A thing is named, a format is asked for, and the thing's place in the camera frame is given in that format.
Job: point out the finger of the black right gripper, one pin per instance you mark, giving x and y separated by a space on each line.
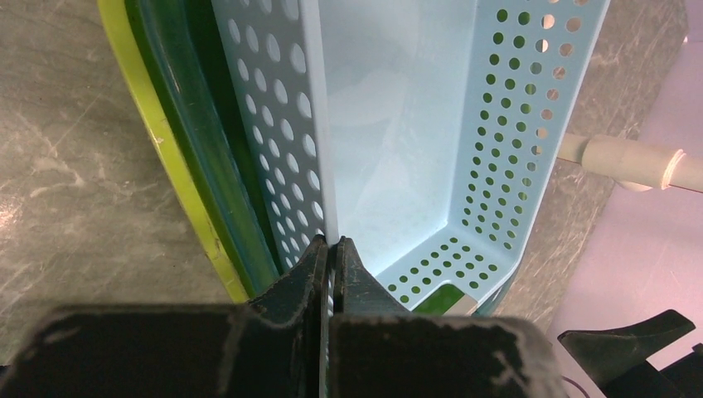
618 357

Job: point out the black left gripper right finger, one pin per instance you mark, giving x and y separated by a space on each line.
377 348

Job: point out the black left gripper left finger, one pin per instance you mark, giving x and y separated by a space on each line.
270 346

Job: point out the light blue perforated basket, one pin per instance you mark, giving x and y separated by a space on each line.
425 131

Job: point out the teal translucent plastic tub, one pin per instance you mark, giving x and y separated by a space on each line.
184 59

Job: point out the lime green plastic tub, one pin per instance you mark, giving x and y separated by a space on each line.
123 42

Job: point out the white PVC pipe frame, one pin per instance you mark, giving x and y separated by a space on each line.
634 165

